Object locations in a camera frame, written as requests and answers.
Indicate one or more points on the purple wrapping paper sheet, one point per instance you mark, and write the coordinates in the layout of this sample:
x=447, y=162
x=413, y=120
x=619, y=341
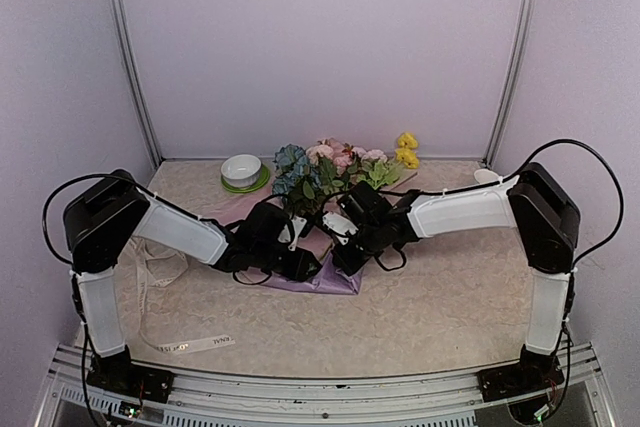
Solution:
x=330, y=280

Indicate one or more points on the blue hydrangea fake flower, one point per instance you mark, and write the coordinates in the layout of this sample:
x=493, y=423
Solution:
x=297, y=182

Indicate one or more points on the aluminium frame post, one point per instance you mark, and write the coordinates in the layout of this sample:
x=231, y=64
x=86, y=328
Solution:
x=517, y=54
x=143, y=116

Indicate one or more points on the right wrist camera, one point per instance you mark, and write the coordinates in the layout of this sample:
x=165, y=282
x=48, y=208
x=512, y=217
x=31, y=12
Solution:
x=340, y=227

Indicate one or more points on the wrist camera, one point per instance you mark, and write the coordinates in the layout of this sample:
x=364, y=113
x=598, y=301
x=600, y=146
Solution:
x=340, y=227
x=291, y=232

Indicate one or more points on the right aluminium frame post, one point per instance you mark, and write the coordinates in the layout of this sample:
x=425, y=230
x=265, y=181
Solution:
x=517, y=54

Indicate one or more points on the white ceramic bowl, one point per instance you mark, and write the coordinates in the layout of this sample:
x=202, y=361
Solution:
x=241, y=171

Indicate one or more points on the left aluminium frame post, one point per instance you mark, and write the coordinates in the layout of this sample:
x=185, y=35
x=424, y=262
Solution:
x=143, y=116

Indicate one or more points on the green plate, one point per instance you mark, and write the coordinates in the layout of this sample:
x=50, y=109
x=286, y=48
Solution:
x=262, y=180

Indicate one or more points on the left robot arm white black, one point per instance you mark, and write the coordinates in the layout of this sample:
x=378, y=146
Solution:
x=116, y=212

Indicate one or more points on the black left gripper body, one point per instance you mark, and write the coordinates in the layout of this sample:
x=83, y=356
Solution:
x=294, y=272

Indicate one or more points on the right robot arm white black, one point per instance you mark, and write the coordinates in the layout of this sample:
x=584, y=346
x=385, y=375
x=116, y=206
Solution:
x=529, y=202

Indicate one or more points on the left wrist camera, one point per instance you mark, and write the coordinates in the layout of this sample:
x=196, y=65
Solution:
x=291, y=232

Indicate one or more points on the front aluminium rail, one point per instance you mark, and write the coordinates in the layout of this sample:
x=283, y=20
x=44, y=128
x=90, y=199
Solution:
x=198, y=398

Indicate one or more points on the cream printed ribbon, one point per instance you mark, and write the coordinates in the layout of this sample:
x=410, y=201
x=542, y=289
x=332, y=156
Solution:
x=158, y=271

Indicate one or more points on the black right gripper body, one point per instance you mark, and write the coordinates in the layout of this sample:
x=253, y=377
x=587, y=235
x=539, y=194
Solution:
x=355, y=261

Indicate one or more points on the pink wrapping paper sheet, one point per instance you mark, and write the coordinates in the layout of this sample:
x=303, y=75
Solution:
x=237, y=207

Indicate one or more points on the white blue paper cup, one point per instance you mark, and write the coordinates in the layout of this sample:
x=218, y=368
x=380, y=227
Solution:
x=484, y=176

